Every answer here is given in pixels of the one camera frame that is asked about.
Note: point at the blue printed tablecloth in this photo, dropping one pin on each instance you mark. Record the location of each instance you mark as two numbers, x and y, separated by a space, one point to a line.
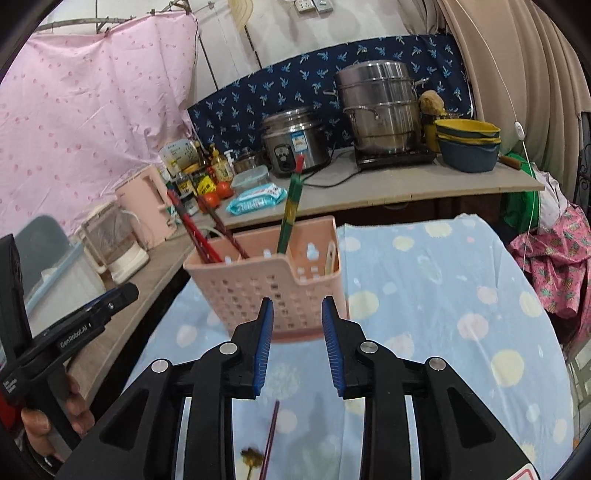
438 300

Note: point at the yellow packet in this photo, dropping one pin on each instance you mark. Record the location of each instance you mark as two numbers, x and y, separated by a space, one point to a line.
205 184

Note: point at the tan sponge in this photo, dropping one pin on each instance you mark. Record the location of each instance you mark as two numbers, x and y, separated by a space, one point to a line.
431 102

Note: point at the beige curtain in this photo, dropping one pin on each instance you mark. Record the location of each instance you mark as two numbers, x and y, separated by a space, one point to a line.
531 55

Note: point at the white blender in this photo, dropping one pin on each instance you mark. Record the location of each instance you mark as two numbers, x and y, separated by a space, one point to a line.
115 240

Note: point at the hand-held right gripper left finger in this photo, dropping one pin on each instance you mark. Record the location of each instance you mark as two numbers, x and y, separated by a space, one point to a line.
263 350

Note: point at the black iron railing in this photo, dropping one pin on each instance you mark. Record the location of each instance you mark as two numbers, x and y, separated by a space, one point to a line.
582 170

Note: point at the blue bowl yellow inside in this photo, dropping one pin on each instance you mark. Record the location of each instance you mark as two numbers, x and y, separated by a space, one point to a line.
466 125
468 159
489 140

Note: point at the steel stacked steamer pot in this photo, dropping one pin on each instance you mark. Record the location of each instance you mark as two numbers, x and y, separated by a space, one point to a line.
378 106

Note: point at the steel rice cooker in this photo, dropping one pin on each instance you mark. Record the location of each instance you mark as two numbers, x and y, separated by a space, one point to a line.
295 138

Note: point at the person's left hand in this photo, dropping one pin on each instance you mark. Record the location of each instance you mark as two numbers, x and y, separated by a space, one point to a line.
83 415

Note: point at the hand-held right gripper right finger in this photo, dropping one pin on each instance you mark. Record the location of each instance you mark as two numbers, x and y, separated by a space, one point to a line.
330 350

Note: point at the small steel pot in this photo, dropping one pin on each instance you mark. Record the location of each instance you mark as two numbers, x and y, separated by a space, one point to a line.
244 162

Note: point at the dark sauce bottle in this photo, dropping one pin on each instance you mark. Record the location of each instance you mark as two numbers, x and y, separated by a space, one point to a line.
202 159

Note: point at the amber sauce bottle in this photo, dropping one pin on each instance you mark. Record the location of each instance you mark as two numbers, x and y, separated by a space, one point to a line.
223 168

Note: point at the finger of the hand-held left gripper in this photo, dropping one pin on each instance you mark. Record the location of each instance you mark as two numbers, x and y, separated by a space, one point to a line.
122 295
104 297

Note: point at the clear food container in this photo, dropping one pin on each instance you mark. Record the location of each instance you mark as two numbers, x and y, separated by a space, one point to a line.
249 177

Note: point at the navy printed cloth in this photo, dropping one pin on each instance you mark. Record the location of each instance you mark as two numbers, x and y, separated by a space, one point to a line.
300 69

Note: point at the pink perforated utensil basket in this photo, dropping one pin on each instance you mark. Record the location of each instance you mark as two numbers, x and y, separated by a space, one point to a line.
221 290

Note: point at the gold flower spoon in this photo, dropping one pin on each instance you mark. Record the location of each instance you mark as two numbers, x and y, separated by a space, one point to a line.
252 458

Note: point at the clear bottle with label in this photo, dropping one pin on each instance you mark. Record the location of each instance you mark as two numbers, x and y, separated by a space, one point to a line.
184 187

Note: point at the green cloth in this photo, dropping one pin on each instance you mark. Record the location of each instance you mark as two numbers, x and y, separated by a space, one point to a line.
519 203

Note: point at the pink pineapple print cloth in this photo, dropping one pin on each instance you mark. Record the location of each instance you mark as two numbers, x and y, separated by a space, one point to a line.
554 258

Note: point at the blue wet wipes packet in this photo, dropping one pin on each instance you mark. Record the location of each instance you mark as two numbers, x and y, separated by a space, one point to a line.
256 198

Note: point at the black induction cooktop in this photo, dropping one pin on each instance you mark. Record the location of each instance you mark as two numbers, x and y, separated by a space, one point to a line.
401 159

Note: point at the pink dotted curtain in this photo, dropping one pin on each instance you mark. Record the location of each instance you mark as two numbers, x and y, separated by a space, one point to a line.
92 115

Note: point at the red tomato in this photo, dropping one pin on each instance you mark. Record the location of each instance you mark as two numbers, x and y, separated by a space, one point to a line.
223 190
210 201

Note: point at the pink electric kettle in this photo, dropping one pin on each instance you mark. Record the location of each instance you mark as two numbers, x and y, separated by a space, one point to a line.
143 207

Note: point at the grey blue plastic lid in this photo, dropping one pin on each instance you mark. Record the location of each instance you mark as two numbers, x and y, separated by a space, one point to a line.
41 244

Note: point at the white plastic storage box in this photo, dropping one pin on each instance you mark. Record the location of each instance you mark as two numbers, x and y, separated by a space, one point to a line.
69 281

